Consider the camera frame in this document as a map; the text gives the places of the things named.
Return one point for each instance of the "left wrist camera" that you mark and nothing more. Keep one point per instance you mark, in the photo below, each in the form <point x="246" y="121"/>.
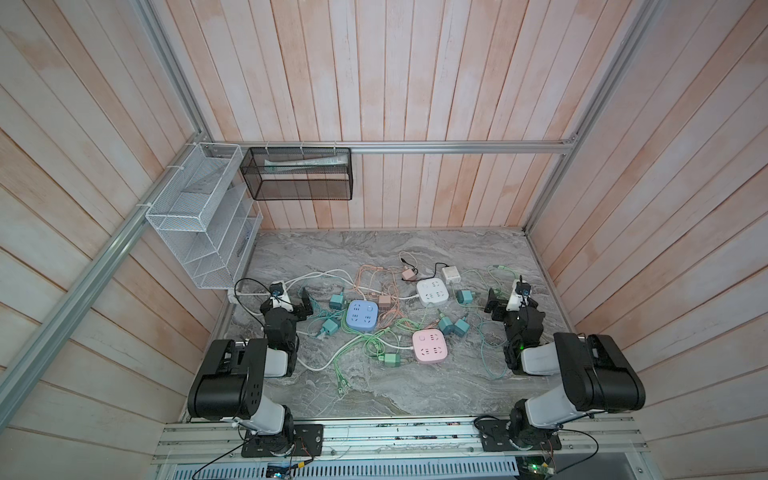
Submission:
<point x="279" y="294"/>

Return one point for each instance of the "black mesh wall basket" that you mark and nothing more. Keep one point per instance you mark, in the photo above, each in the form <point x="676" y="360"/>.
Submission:
<point x="298" y="173"/>

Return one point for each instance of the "white charger block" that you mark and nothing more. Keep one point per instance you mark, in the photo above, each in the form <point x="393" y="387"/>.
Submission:
<point x="451" y="274"/>

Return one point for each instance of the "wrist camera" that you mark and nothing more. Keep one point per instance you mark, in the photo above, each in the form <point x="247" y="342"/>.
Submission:
<point x="520" y="295"/>
<point x="279" y="294"/>

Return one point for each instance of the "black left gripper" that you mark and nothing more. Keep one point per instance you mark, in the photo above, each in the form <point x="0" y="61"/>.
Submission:
<point x="300" y="313"/>

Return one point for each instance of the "pink power strip cube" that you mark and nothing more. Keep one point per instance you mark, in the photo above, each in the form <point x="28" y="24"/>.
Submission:
<point x="429" y="346"/>

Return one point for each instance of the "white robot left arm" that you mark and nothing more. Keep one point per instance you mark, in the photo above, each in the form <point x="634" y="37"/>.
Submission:
<point x="230" y="381"/>

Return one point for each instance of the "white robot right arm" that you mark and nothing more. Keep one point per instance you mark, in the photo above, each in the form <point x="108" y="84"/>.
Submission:
<point x="595" y="376"/>

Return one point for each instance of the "light green USB charger plug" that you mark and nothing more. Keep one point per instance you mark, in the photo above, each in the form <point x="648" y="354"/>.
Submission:
<point x="390" y="359"/>

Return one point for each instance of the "teal USB charger plug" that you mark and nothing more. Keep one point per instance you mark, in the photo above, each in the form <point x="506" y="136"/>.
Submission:
<point x="461" y="327"/>

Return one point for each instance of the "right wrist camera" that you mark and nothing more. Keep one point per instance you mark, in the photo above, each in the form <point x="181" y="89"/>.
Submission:
<point x="520" y="295"/>

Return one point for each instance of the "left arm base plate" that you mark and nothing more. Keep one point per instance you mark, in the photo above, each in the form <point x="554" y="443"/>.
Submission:
<point x="303" y="439"/>

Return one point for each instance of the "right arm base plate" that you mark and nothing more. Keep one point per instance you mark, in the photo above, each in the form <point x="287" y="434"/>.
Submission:
<point x="504" y="435"/>

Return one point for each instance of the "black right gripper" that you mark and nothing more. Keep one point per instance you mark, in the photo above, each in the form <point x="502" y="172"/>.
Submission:
<point x="500" y="306"/>

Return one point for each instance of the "white wire mesh shelf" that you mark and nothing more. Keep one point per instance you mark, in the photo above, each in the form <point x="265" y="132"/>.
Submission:
<point x="206" y="218"/>

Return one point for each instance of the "aluminium front rail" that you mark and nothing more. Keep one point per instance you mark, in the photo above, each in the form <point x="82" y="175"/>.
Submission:
<point x="390" y="437"/>

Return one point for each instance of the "blue power strip cube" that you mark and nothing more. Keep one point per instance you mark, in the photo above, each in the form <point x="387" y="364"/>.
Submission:
<point x="362" y="316"/>

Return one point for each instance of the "teal charger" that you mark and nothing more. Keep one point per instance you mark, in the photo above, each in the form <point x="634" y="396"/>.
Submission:
<point x="336" y="302"/>
<point x="445" y="325"/>
<point x="464" y="296"/>

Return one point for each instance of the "dark teal charger block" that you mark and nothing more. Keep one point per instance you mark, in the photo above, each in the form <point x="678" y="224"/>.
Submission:
<point x="329" y="327"/>

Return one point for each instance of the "white power strip cube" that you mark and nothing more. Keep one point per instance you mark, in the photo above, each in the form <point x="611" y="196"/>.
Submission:
<point x="432" y="292"/>

